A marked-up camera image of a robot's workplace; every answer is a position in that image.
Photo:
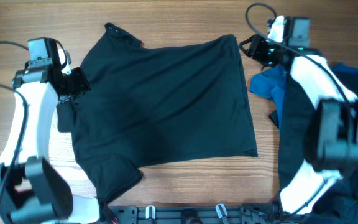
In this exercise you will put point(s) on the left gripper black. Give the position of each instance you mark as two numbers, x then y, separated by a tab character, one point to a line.
83	83

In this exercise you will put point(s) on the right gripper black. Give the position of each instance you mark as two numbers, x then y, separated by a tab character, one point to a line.
257	48

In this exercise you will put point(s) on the black t-shirt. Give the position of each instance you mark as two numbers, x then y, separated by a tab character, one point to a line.
155	106

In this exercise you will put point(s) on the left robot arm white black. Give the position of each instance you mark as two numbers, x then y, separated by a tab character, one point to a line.
31	190

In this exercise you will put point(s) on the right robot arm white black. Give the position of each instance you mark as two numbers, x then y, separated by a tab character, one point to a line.
317	112

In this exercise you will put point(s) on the dark clothes pile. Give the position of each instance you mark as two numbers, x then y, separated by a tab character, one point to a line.
340	203

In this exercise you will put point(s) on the blue garment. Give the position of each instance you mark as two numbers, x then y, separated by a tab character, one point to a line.
272	84

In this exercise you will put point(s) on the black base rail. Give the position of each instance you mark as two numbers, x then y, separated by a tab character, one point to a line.
221	213

